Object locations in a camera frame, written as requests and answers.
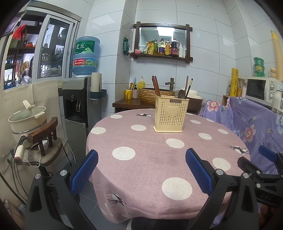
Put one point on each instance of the white handheld appliance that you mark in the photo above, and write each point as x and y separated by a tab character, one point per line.
20	150

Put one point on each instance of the dark wooden chair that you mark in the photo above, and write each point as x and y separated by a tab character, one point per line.
44	132

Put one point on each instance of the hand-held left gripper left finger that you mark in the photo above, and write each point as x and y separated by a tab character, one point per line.
85	170

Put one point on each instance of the dark chopstick with pale band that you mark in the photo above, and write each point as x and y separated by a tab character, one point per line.
189	88

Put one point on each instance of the cream plastic utensil holder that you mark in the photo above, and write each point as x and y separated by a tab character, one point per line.
171	117

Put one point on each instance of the beige cloth panel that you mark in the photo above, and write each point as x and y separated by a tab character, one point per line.
44	95

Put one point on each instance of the yellow green packet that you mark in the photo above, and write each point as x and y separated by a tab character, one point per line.
150	48

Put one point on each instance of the metal spoon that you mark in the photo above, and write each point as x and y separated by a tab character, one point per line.
176	94
181	94

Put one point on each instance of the brown wooden chopstick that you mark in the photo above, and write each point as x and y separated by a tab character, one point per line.
157	87
154	86

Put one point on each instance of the green hanging packet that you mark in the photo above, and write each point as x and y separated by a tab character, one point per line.
126	46

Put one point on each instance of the patterned cup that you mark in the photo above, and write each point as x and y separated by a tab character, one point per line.
135	94

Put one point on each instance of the aluminium sliding window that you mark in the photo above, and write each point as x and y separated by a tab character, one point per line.
33	48

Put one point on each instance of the jar with yellow lid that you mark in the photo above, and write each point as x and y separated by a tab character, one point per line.
273	73

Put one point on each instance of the dark soy sauce bottle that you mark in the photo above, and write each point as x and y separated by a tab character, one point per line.
174	47

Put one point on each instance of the dark wooden counter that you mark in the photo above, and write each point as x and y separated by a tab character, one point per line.
126	105

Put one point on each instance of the blue water jug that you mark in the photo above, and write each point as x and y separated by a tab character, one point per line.
86	55

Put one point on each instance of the purple floral cloth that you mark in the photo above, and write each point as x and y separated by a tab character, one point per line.
254	123

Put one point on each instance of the brown and white rice cooker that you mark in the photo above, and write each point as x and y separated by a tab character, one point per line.
195	99

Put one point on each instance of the red paper ornament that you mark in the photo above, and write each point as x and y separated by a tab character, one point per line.
20	31

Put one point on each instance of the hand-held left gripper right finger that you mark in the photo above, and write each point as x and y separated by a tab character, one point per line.
199	172

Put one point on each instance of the yellow cup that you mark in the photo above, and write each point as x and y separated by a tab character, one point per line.
128	94

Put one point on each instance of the bronze faucet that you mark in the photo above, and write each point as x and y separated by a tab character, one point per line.
170	83

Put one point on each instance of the light wooden box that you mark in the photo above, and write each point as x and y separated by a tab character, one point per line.
225	99

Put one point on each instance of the wicker basin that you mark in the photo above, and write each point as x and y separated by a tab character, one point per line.
147	95

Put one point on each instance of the yellow roll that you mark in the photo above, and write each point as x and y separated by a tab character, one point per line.
234	81

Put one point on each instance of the blue-grey plastic holder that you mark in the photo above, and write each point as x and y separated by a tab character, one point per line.
98	94

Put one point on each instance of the brown sauce bottle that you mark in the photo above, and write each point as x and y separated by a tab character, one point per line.
168	47

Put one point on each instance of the white squeeze bottle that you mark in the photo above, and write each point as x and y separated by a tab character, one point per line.
180	50

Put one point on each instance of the white microwave oven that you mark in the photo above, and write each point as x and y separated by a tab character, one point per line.
258	88

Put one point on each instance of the dark reddish wooden stick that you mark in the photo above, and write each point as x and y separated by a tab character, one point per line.
186	85

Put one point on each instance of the small white bottle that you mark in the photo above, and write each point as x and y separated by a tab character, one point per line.
184	52

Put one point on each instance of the pink polka dot tablecloth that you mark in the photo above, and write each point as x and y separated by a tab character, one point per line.
154	165

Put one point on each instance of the paper cup tube holder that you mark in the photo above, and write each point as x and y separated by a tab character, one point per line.
96	81

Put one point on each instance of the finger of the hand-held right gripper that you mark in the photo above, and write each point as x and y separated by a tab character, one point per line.
267	153
249	165

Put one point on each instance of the yellow soap dispenser bottle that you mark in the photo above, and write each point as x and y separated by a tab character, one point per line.
141	85

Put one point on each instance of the cream pot with glass lid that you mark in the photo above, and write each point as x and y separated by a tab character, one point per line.
27	119

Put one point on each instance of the wooden framed mirror shelf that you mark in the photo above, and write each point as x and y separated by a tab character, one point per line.
162	42

